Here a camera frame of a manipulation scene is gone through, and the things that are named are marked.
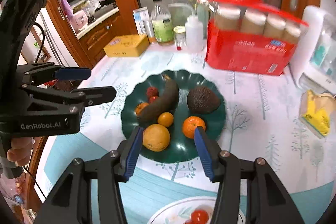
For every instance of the red pack of paper cups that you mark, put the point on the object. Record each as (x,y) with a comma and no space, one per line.
(244,53)

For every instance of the small glass jar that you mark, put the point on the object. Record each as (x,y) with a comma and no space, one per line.
(180,36)

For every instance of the dark green scalloped plate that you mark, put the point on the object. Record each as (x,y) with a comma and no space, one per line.
(181,146)

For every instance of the yellow tin box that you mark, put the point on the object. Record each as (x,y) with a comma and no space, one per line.
(126,47)

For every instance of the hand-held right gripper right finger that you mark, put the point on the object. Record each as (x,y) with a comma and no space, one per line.
(203,153)

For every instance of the dark brown overripe banana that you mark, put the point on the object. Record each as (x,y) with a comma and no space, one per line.
(162,100)

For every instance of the large orange with sticker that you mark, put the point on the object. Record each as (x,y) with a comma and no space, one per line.
(157,138)

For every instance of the small yellow citrus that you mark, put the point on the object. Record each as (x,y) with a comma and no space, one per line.
(166,119)

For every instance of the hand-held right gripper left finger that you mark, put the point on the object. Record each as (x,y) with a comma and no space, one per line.
(134,155)

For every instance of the pink kitchen appliance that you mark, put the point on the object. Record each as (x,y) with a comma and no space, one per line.
(79,20)

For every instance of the small metal can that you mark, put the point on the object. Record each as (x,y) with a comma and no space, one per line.
(149,31)

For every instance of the white storage box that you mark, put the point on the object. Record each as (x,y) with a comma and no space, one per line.
(312,37)

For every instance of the white squeeze bottle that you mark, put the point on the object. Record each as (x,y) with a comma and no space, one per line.
(194,33)

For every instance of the small orange with dark marks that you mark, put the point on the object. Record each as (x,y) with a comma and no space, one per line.
(141,108)

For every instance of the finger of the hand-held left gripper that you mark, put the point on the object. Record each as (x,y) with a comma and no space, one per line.
(74,74)
(99,94)

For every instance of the purple cloth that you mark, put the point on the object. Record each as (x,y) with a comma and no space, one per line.
(65,6)

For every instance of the person's left hand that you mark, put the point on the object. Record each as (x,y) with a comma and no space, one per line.
(19,149)

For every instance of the white and blue carton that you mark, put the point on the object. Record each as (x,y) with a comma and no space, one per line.
(140,20)

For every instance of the glass bottle with green label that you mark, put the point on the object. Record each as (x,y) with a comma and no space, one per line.
(162,28)

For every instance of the yellow tissue pack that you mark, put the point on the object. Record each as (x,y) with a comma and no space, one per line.
(315,115)

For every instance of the orange mandarin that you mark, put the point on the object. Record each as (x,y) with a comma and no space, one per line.
(190,125)

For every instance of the dark avocado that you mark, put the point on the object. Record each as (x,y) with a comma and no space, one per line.
(202,100)

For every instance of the wooden kitchen counter cabinet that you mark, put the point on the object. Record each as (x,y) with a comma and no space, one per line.
(97,37)

